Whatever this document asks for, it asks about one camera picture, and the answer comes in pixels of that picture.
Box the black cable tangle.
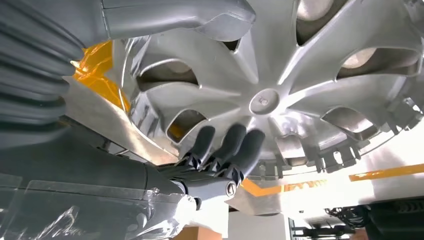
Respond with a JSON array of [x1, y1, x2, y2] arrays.
[[324, 205, 369, 229]]

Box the black equipment case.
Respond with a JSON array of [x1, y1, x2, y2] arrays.
[[364, 198, 424, 240]]

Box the cardboard box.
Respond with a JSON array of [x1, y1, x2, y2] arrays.
[[172, 225, 223, 240]]

